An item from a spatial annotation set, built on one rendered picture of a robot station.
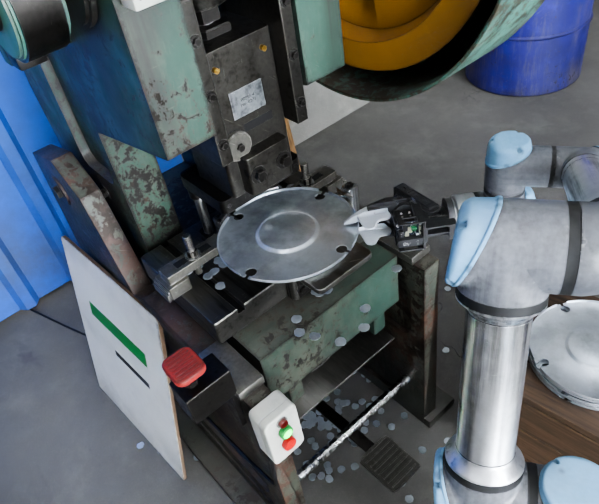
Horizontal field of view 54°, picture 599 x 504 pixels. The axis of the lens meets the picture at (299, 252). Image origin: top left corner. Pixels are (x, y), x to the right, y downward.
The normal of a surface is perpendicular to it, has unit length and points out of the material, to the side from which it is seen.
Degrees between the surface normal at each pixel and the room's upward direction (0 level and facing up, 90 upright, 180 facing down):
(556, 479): 8
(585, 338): 0
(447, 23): 90
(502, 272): 72
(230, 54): 90
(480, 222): 25
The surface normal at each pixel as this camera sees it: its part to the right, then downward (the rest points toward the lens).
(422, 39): -0.75, 0.52
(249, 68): 0.65, 0.44
